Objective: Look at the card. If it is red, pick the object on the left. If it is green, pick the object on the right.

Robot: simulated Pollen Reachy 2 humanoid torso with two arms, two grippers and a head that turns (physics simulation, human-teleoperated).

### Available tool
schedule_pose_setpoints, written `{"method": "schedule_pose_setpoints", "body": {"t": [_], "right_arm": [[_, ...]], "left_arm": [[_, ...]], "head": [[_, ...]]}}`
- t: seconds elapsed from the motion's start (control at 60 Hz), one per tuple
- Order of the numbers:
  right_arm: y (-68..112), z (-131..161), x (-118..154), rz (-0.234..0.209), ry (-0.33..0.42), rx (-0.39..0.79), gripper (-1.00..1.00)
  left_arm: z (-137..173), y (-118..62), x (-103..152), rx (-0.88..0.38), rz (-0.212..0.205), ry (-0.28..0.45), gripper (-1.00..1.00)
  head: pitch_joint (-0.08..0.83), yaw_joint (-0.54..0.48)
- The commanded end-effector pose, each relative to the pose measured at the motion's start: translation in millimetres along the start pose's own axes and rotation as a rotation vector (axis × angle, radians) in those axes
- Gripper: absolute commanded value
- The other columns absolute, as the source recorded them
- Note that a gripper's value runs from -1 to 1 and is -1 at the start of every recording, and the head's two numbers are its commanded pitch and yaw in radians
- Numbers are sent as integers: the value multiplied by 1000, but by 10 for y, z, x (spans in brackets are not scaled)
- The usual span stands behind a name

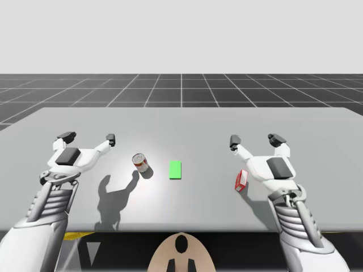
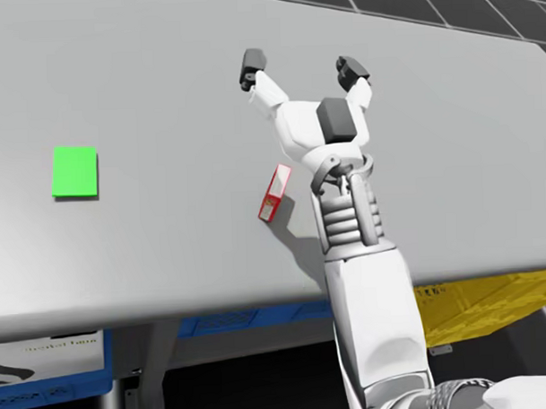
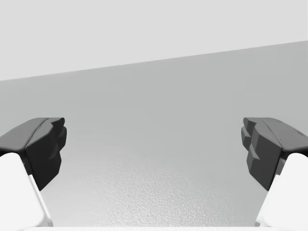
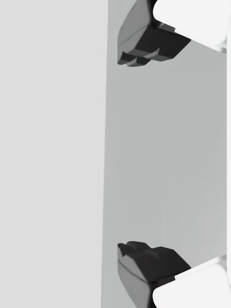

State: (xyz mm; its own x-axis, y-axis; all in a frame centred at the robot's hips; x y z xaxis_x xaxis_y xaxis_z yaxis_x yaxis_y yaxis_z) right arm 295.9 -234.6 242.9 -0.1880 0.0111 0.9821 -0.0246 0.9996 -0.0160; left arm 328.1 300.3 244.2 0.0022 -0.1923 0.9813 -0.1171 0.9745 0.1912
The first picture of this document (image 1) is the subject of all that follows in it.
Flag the green pad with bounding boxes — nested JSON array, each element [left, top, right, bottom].
[[168, 160, 183, 180]]

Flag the red and white can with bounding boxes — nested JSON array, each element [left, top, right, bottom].
[[132, 153, 150, 173]]

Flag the red and white carton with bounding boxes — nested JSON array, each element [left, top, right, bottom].
[[234, 169, 248, 193]]

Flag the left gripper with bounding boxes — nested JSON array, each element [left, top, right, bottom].
[[46, 131, 117, 173]]

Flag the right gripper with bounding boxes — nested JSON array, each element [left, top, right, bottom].
[[229, 133, 298, 192]]

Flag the tan robot part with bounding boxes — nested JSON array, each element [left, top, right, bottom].
[[147, 232, 217, 272]]

